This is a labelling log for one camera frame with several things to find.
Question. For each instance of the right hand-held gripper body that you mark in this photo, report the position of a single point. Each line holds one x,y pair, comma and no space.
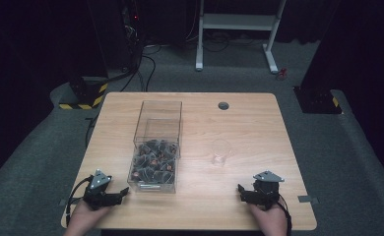
266,191

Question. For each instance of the grey tape piece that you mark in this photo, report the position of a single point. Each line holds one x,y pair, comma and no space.
63,202
308,199

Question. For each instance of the small red object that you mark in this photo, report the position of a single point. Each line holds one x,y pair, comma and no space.
281,74

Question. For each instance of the person's left hand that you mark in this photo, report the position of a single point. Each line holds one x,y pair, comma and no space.
83,219

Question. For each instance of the pile of dark packets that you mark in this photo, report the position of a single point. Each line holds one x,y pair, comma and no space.
154,162

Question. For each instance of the clear glass cup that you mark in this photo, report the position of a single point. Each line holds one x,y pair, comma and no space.
221,152

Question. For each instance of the white metal stand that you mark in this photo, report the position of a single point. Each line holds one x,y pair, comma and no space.
239,22

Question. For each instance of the dark equipment rack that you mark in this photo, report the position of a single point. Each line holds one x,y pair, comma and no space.
132,29

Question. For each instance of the clear plastic box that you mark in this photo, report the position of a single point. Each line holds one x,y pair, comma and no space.
159,131

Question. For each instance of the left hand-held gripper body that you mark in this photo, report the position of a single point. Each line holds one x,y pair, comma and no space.
96,190

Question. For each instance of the person's right hand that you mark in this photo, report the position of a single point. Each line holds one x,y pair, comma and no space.
270,221

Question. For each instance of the black yellow striped stand base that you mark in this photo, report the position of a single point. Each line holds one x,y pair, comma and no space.
86,95

